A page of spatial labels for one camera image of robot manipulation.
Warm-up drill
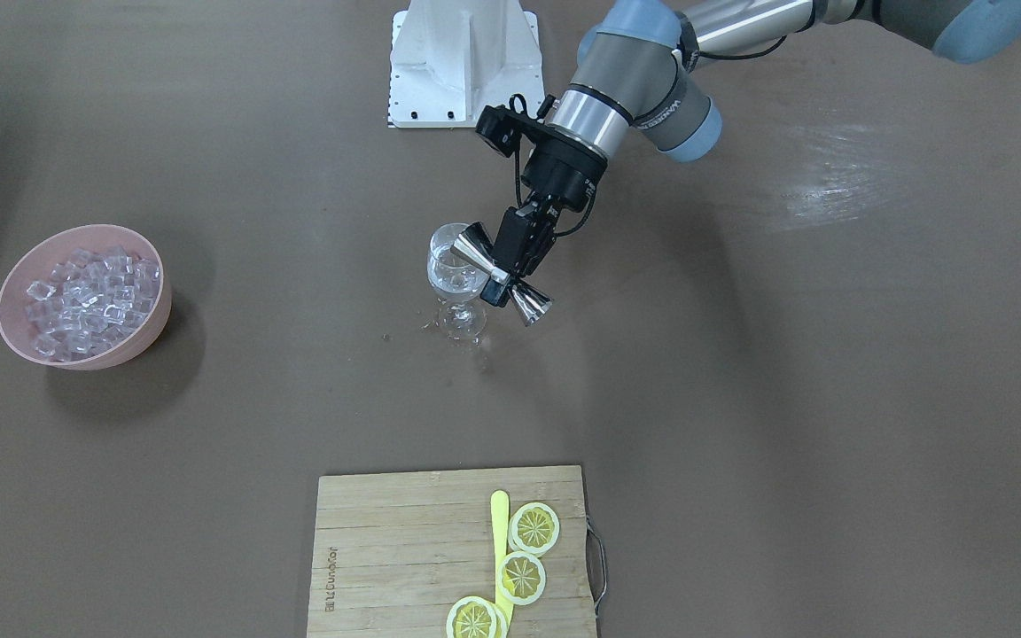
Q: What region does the steel double jigger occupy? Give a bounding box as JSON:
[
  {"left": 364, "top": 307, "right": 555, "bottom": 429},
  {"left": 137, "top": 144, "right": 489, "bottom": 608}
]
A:
[{"left": 450, "top": 222, "right": 554, "bottom": 327}]

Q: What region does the clear wine glass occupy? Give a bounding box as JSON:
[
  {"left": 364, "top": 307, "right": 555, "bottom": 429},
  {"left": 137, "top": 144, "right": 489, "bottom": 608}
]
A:
[{"left": 426, "top": 222, "right": 487, "bottom": 342}]

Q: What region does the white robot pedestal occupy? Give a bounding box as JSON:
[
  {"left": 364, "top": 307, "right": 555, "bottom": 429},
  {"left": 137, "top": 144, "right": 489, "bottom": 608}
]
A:
[{"left": 386, "top": 1, "right": 546, "bottom": 128}]

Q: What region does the middle lemon slice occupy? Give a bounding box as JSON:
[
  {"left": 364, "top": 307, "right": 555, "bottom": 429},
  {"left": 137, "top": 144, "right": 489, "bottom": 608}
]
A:
[{"left": 495, "top": 550, "right": 548, "bottom": 606}]

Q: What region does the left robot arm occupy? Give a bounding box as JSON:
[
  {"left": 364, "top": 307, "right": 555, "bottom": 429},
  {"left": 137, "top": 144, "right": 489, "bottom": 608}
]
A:
[{"left": 451, "top": 1, "right": 1021, "bottom": 324}]

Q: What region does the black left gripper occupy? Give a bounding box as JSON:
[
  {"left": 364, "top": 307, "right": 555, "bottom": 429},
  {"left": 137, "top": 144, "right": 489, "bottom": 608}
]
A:
[{"left": 479, "top": 124, "right": 607, "bottom": 307}]

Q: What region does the overlapped lemon slice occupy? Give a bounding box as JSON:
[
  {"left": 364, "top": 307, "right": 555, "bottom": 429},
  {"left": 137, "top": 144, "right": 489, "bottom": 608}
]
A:
[{"left": 489, "top": 602, "right": 508, "bottom": 637}]

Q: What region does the bamboo cutting board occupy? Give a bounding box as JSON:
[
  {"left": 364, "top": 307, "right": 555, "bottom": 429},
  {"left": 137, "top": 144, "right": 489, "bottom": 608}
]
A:
[{"left": 307, "top": 465, "right": 598, "bottom": 637}]

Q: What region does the pink bowl of ice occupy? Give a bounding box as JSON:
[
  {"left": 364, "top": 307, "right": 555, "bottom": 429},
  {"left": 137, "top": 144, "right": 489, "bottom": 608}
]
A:
[{"left": 0, "top": 223, "right": 173, "bottom": 370}]

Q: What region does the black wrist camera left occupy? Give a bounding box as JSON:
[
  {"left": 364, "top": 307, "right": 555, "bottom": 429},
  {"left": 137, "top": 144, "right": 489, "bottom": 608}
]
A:
[{"left": 474, "top": 105, "right": 539, "bottom": 158}]

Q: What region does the yellow plastic stick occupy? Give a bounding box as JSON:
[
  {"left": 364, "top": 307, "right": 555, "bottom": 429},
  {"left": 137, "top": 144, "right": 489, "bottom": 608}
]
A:
[{"left": 489, "top": 490, "right": 514, "bottom": 621}]

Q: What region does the far lemon slice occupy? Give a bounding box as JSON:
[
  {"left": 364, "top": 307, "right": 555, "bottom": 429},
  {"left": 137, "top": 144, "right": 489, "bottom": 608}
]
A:
[{"left": 443, "top": 596, "right": 503, "bottom": 638}]

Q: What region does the lemon slice near handle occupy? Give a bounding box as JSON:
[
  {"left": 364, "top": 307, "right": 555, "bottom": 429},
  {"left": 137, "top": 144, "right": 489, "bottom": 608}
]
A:
[{"left": 508, "top": 502, "right": 562, "bottom": 557}]

